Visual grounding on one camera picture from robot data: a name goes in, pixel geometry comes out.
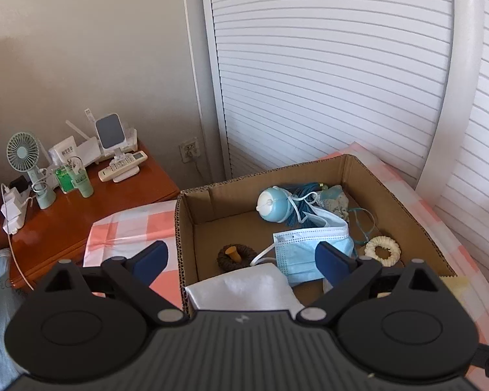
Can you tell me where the wall power socket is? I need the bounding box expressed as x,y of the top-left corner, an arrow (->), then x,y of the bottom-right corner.
179,137 -> 200,163

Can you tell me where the white charging cable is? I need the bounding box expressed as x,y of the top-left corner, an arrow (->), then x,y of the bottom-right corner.
0,182 -> 36,292

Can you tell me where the green bottle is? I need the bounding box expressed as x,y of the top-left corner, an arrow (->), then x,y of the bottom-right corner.
66,155 -> 93,199

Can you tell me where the cream fluffy hair scrunchie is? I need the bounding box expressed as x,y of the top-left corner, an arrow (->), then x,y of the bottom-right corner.
364,236 -> 401,268

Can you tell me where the blue surgical face mask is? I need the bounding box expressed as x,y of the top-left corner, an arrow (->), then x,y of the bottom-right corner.
250,192 -> 354,287

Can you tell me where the wooden nightstand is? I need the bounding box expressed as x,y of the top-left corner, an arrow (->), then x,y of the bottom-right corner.
9,158 -> 179,289

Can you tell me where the round blue white plush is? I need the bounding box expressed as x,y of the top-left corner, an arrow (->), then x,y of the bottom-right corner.
256,186 -> 293,223

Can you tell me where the dark brown hair scrunchie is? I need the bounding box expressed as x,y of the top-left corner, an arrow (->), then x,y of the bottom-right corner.
216,244 -> 258,273

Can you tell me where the white remote control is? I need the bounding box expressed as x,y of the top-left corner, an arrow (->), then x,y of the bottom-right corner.
98,150 -> 147,184

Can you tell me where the yellow cleaning cloth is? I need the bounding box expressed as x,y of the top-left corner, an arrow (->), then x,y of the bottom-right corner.
440,276 -> 470,305

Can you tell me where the white towel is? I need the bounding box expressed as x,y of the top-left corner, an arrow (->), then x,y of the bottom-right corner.
186,263 -> 304,317

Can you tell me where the phone stand with screen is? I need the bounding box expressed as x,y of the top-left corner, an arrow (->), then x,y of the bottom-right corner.
94,113 -> 139,160

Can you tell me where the orange white checkered cloth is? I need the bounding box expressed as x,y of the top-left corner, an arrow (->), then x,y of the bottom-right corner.
83,143 -> 489,344

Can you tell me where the white louvered closet door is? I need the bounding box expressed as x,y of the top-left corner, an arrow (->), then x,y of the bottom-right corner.
203,0 -> 489,259

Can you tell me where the green handheld fan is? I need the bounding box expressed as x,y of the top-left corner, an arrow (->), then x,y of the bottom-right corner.
6,132 -> 56,210

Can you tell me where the brown cardboard box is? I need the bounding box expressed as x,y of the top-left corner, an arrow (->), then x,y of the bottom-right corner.
175,153 -> 455,310

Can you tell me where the white power strip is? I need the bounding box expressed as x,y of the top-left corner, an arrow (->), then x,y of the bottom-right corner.
1,187 -> 31,235

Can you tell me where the blue floral sachet bag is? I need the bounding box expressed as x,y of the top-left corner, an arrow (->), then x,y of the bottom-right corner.
318,184 -> 349,221

